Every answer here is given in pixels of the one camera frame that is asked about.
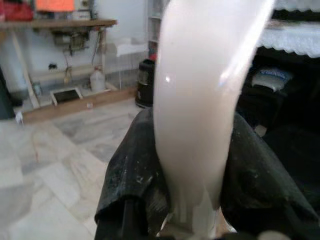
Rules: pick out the white lace cloth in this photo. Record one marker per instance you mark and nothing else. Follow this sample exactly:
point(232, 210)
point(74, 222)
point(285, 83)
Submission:
point(292, 37)

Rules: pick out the wooden workbench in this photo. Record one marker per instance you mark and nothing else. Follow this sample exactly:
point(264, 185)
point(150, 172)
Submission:
point(60, 47)

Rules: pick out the white plastic bag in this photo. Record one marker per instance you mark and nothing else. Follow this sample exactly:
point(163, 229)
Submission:
point(271, 78)

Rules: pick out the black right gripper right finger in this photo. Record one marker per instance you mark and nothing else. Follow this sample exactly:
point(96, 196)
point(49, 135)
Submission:
point(257, 180)

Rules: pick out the white framed tablet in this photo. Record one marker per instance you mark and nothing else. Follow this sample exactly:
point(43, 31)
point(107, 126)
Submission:
point(66, 95)

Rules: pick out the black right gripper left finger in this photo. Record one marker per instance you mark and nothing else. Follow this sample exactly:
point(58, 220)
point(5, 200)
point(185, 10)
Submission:
point(130, 172)

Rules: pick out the white plastic jug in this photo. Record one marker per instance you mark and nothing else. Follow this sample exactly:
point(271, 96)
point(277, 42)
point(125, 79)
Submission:
point(97, 80)

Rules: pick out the orange cloth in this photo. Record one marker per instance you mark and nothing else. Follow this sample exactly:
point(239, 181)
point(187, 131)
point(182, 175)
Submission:
point(55, 5)

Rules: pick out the red bag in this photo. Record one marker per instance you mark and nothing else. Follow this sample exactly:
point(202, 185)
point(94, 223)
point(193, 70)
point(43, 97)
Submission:
point(16, 10)

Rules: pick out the white shelf unit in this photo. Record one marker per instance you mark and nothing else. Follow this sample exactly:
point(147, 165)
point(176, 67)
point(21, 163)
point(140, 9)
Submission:
point(155, 27)

